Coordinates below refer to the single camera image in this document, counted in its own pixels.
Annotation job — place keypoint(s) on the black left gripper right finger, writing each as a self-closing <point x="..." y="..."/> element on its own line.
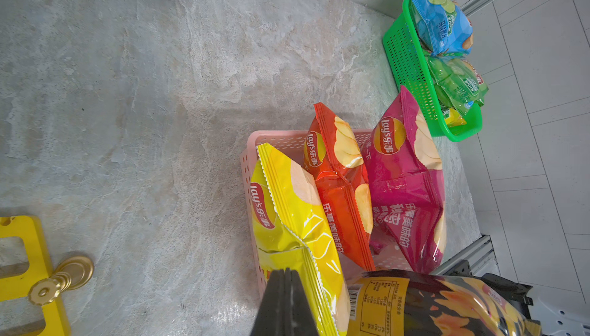
<point x="301" y="316"/>

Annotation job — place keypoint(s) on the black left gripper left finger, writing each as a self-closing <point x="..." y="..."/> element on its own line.
<point x="274" y="314"/>

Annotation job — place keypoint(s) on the yellow chips bag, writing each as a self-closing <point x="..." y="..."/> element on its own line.
<point x="451" y="117"/>
<point x="291" y="230"/>

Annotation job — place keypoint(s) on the black snack bag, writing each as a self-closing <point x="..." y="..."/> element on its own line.
<point x="397" y="302"/>

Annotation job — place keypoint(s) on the pink plastic basket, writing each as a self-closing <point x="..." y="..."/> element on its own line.
<point x="291" y="143"/>

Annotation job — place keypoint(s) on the magenta chips bag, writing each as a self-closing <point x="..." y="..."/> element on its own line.
<point x="406" y="180"/>

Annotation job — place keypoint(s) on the red chips bag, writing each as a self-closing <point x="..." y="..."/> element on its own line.
<point x="332" y="155"/>

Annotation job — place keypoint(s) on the green cucumber chips bag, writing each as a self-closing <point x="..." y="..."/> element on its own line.
<point x="457" y="83"/>

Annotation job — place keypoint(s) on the green plastic basket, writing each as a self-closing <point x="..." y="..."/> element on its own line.
<point x="408" y="64"/>

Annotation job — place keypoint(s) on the light blue chips bag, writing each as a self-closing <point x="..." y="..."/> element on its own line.
<point x="442" y="26"/>

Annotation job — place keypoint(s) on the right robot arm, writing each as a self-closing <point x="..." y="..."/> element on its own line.
<point x="560" y="312"/>

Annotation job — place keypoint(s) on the brass knob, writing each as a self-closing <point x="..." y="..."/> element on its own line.
<point x="71" y="274"/>

